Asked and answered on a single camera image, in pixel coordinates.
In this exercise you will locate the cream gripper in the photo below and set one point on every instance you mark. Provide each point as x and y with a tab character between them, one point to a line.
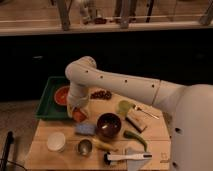
71	109

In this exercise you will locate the red apple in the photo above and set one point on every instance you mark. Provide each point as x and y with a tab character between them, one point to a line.
79	116

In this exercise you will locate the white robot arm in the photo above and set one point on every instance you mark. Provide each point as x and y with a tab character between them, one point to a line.
191	108

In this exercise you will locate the small metal cup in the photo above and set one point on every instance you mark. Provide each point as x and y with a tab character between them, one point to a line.
84	147

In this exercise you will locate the white paper cup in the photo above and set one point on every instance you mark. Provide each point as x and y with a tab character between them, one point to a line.
56	142

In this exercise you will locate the blue sponge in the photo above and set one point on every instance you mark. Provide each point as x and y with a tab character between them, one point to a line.
85	129

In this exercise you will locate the bunch of dark grapes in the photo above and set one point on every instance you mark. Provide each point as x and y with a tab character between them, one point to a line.
101	94

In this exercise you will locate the orange plate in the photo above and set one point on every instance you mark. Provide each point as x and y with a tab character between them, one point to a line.
60	95

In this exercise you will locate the dark red bowl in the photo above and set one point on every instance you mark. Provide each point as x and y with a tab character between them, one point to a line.
108	125

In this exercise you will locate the yellow banana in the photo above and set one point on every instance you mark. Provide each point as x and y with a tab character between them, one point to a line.
102	145

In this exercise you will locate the green plastic tray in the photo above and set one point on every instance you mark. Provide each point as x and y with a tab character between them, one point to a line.
48	109

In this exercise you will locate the wooden block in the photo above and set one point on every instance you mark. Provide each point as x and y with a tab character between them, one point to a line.
140	126

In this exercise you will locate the green chili pepper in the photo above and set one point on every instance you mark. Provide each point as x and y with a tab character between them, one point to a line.
131	135

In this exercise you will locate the gold spoon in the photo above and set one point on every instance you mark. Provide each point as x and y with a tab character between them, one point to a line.
137	108

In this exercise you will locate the grey cloth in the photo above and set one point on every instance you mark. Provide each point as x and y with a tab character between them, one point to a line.
135	165

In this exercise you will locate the black stand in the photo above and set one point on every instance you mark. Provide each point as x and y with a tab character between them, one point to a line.
3	161

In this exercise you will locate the white handled brush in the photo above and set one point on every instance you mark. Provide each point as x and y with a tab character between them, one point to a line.
108	158

